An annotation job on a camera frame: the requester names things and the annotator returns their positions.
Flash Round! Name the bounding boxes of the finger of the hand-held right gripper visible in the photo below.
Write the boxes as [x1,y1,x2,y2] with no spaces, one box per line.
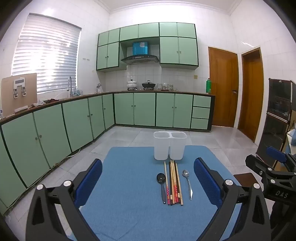
[245,155,278,180]
[266,146,296,172]

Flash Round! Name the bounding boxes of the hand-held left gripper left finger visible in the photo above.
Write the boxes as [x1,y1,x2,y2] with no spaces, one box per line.
[25,159,103,241]

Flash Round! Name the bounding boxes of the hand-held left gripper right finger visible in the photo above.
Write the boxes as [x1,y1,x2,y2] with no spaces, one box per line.
[194,158,271,241]

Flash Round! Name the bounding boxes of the metal spoon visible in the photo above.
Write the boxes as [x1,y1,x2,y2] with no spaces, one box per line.
[182,170,193,200]

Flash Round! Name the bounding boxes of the plain bamboo chopstick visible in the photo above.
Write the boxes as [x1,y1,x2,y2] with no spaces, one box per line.
[176,162,184,206]

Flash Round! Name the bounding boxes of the brown wooden chopstick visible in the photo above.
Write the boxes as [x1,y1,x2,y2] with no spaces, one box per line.
[174,161,180,205]
[175,162,182,205]

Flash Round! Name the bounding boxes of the black spoon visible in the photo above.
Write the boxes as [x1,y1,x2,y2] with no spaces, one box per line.
[157,173,167,204]

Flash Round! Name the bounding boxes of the white two-compartment utensil holder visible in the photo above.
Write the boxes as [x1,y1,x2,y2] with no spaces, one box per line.
[154,131,187,161]

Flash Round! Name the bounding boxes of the brown stool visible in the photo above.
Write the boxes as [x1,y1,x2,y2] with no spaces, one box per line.
[233,173,257,188]

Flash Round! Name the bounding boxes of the black glass cabinet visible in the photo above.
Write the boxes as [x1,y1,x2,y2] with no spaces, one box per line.
[255,78,296,168]

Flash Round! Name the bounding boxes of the blue table mat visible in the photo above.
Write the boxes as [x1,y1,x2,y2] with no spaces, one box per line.
[69,146,245,241]

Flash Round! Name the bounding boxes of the green drawer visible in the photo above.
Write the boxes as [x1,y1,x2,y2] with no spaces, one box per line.
[193,95,211,108]
[191,118,209,130]
[192,107,210,119]

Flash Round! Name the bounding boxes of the green base cabinets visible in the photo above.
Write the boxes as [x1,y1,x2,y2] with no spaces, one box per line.
[0,91,215,216]

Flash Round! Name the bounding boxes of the wooden door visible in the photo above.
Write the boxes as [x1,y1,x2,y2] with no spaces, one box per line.
[238,47,264,143]
[208,46,239,128]

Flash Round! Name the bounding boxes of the crumpled cloth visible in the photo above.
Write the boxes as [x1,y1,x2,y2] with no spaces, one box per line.
[32,99,60,107]

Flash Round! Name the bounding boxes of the metal faucet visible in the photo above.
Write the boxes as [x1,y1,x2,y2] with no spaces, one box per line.
[67,76,74,97]

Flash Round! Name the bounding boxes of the cardboard board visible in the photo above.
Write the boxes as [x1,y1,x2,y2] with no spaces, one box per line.
[1,73,38,116]

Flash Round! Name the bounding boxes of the white device on board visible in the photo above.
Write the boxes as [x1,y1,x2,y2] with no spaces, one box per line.
[13,79,26,99]

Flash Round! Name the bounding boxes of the white window blinds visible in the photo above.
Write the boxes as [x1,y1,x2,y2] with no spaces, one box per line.
[11,13,82,94]

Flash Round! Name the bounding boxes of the black range hood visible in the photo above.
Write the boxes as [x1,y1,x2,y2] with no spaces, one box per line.
[121,55,160,65]

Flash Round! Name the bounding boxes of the blue hood chimney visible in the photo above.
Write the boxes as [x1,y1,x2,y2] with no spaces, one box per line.
[132,42,149,56]

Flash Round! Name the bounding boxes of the white floor cable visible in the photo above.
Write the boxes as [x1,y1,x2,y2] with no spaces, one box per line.
[67,147,81,158]

